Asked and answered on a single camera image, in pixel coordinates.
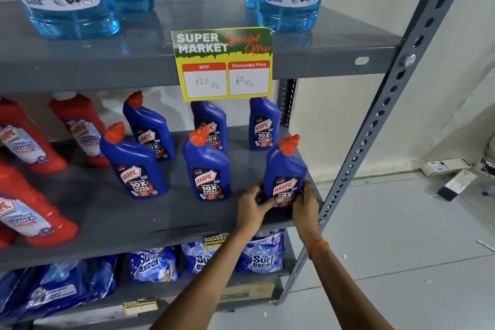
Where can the person's left hand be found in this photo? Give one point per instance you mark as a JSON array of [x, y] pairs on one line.
[[249, 211]]

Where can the person's right hand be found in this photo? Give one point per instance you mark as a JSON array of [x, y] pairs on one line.
[[307, 217]]

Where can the person's left thumb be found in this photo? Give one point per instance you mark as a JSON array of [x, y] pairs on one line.
[[270, 206]]

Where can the person's right thumb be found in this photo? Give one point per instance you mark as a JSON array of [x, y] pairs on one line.
[[298, 204]]

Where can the blue toilet cleaner bottle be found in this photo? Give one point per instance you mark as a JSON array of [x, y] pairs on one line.
[[284, 167]]

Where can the person's left forearm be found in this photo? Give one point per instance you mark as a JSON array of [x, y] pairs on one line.
[[205, 283]]

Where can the person's right forearm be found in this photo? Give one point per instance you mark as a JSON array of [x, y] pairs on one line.
[[344, 291]]

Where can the orange wrist thread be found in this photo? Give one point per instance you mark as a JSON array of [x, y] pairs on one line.
[[317, 246]]

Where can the blue detergent packet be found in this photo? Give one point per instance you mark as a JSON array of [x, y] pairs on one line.
[[195, 260], [73, 283], [263, 258], [11, 291], [152, 264]]

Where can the small green yellow price sign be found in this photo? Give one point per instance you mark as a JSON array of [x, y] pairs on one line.
[[215, 241]]

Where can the brown cardboard box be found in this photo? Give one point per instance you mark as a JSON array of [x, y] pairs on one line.
[[247, 291]]

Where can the group of blue toilet bottles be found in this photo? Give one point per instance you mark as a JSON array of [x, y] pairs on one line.
[[135, 163]]

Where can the white small carton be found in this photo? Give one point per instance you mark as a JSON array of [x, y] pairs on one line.
[[444, 166]]

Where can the yellow shelf label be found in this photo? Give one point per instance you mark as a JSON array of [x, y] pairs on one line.
[[140, 307]]

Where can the white pen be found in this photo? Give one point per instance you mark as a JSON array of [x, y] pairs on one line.
[[485, 245]]

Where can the red floor cleaner bottle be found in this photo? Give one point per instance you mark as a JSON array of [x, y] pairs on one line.
[[27, 140], [27, 210], [7, 237], [83, 124]]

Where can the grey metal shelf rack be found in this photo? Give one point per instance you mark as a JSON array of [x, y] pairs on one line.
[[116, 61]]

